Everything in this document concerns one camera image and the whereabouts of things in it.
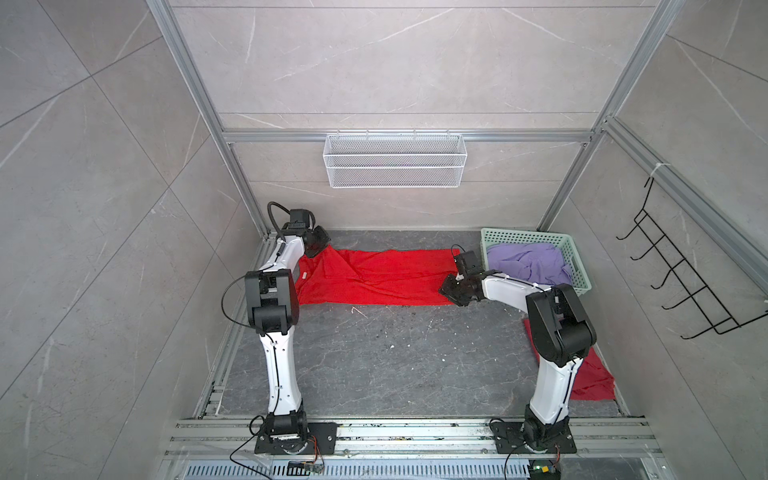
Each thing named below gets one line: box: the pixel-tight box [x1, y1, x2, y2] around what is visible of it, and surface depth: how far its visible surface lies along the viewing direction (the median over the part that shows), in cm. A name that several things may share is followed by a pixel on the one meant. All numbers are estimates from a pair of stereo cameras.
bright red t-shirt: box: [295, 245, 460, 306], surface depth 106 cm
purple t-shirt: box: [487, 242, 573, 286], surface depth 109 cm
